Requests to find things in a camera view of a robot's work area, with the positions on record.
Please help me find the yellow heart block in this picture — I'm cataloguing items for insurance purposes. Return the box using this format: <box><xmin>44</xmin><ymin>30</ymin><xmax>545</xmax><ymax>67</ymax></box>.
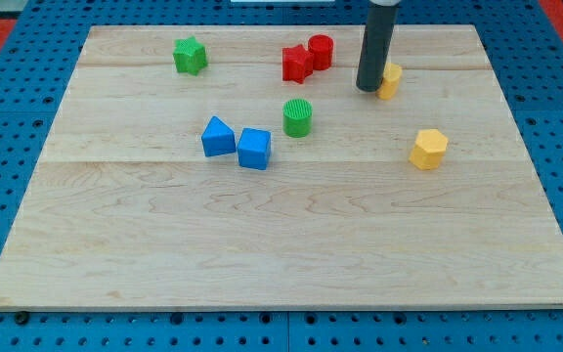
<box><xmin>376</xmin><ymin>63</ymin><xmax>403</xmax><ymax>100</ymax></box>

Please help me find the blue cube block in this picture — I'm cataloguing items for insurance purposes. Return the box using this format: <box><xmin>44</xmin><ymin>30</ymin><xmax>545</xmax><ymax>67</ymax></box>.
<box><xmin>237</xmin><ymin>128</ymin><xmax>271</xmax><ymax>170</ymax></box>

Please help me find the green cylinder block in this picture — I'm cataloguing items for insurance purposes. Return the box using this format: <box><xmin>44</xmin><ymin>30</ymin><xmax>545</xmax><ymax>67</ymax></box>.
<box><xmin>282</xmin><ymin>99</ymin><xmax>313</xmax><ymax>138</ymax></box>

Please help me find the blue triangle block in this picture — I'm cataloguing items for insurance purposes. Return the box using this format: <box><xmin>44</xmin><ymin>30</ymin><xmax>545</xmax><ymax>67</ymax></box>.
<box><xmin>201</xmin><ymin>116</ymin><xmax>237</xmax><ymax>157</ymax></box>

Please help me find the light wooden board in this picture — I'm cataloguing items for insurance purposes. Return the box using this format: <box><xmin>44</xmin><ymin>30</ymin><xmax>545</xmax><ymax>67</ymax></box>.
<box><xmin>0</xmin><ymin>25</ymin><xmax>563</xmax><ymax>312</ymax></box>

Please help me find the red star block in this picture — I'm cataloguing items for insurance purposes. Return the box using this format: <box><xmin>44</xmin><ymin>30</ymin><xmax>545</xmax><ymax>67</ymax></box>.
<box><xmin>281</xmin><ymin>44</ymin><xmax>314</xmax><ymax>84</ymax></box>

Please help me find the red cylinder block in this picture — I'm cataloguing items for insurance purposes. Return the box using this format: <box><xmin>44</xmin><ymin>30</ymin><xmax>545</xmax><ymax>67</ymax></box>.
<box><xmin>308</xmin><ymin>34</ymin><xmax>334</xmax><ymax>70</ymax></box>

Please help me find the green star block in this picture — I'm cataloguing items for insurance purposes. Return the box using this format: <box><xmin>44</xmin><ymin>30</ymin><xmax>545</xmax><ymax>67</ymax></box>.
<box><xmin>173</xmin><ymin>36</ymin><xmax>207</xmax><ymax>75</ymax></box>

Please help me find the yellow hexagon block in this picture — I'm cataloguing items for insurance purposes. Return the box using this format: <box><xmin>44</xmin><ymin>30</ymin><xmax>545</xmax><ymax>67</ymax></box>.
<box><xmin>409</xmin><ymin>129</ymin><xmax>449</xmax><ymax>170</ymax></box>

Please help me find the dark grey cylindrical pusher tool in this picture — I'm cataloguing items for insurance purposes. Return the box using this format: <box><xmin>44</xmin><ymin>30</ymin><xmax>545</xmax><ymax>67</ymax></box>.
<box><xmin>356</xmin><ymin>0</ymin><xmax>401</xmax><ymax>92</ymax></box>

